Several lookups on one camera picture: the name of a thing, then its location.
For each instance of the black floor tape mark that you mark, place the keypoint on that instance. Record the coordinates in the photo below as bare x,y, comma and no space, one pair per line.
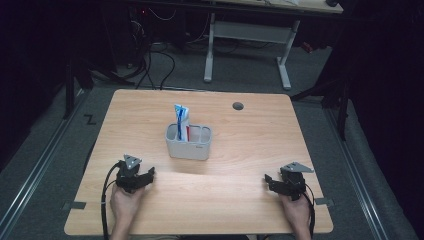
90,119

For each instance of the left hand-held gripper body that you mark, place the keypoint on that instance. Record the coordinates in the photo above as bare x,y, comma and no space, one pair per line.
128,175

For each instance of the white table frame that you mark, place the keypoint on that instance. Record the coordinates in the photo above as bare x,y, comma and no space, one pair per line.
253,31

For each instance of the person's left hand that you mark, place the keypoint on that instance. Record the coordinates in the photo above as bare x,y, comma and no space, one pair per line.
125,205

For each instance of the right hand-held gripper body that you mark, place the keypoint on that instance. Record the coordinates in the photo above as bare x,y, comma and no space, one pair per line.
293,181

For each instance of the person's right hand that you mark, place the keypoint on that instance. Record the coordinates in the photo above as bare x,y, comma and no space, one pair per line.
296,211

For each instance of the grey table grommet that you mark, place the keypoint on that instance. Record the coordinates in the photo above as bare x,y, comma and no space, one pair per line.
238,106

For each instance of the grey compartment holder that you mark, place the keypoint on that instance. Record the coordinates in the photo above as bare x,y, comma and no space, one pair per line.
190,146

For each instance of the white and blue toothpaste tube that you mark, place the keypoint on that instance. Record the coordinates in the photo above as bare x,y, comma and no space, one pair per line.
185,115

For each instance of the grey tape strip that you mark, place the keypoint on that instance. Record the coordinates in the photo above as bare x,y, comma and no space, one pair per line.
324,201
75,205

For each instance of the black metal stand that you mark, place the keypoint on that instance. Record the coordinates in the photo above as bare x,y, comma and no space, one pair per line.
69,90
341,103

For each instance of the blue toothbrush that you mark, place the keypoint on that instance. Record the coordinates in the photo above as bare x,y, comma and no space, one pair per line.
180,125

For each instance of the dark computer tower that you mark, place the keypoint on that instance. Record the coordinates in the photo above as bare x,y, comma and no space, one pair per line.
138,30

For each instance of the metal floor rail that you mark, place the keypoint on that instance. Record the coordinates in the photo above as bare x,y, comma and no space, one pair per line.
358,173
36,170

